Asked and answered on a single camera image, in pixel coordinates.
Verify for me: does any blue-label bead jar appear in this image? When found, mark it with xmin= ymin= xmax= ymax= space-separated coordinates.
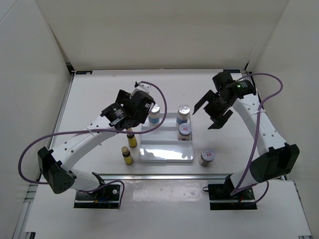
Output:
xmin=148 ymin=104 xmax=160 ymax=125
xmin=176 ymin=104 xmax=190 ymax=126

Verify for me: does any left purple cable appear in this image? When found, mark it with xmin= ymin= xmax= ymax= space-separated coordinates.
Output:
xmin=17 ymin=81 xmax=167 ymax=209

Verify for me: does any spice jar red label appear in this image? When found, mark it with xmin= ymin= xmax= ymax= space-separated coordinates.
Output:
xmin=198 ymin=149 xmax=215 ymax=167
xmin=177 ymin=123 xmax=192 ymax=140

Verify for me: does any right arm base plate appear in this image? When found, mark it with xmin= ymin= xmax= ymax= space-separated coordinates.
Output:
xmin=202 ymin=184 xmax=257 ymax=211

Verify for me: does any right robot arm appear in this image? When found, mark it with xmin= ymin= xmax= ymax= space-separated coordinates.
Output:
xmin=194 ymin=71 xmax=300 ymax=199

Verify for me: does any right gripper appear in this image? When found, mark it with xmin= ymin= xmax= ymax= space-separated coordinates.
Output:
xmin=194 ymin=90 xmax=233 ymax=130

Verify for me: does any white divided tray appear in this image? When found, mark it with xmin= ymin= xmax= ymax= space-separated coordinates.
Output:
xmin=139 ymin=113 xmax=194 ymax=163

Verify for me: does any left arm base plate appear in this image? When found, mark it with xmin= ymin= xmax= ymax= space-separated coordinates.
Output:
xmin=73 ymin=180 xmax=125 ymax=209

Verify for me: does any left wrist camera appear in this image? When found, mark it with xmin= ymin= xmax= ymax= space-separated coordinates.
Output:
xmin=132 ymin=81 xmax=151 ymax=95

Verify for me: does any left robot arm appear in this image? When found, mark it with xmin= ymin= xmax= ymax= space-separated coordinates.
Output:
xmin=38 ymin=87 xmax=155 ymax=199

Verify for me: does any yellow small bottle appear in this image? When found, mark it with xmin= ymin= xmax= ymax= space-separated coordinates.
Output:
xmin=121 ymin=146 xmax=134 ymax=165
xmin=127 ymin=128 xmax=138 ymax=148

